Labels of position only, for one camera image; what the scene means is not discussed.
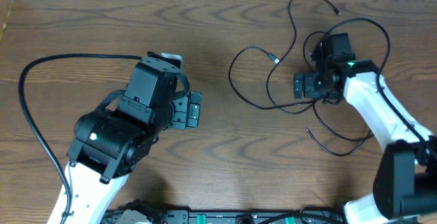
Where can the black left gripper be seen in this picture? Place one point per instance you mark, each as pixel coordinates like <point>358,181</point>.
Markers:
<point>192,111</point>

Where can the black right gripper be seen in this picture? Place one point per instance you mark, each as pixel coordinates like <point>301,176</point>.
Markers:
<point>308,91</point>

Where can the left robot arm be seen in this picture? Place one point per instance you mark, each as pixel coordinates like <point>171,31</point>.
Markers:
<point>112,139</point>

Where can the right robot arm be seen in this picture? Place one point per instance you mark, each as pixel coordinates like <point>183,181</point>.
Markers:
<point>405,183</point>

